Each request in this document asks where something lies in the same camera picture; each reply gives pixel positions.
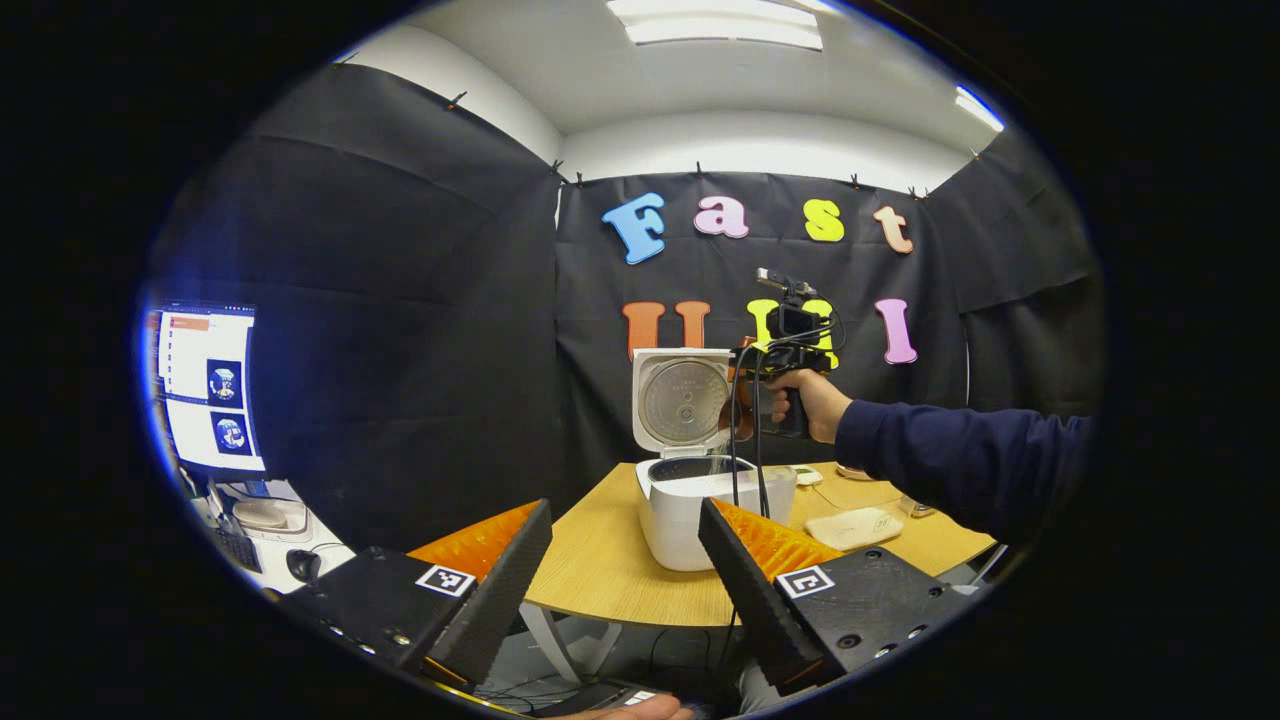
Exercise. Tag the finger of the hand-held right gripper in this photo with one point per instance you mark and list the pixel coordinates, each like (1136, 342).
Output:
(742, 405)

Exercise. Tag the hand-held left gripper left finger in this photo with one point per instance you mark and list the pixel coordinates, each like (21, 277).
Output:
(500, 600)

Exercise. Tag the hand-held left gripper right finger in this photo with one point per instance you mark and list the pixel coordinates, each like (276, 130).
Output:
(750, 600)

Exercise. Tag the white rice cooker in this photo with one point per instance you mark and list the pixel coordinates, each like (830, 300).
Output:
(680, 520)

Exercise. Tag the clear plastic rice box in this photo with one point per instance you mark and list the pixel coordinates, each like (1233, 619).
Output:
(855, 528)

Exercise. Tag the black computer mouse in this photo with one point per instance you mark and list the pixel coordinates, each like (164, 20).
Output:
(303, 565)

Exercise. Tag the white side desk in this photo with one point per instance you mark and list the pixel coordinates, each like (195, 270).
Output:
(290, 530)

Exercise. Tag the black keyboard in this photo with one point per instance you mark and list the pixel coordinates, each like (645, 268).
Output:
(238, 548)

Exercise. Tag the black backdrop cloth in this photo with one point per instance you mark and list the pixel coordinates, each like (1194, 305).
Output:
(400, 350)

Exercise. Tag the small ceiling lamp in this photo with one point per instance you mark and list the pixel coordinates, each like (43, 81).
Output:
(980, 108)

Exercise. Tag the long ceiling lamp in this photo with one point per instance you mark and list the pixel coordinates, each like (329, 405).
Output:
(715, 20)

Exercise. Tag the computer monitor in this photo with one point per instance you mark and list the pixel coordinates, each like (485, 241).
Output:
(200, 370)

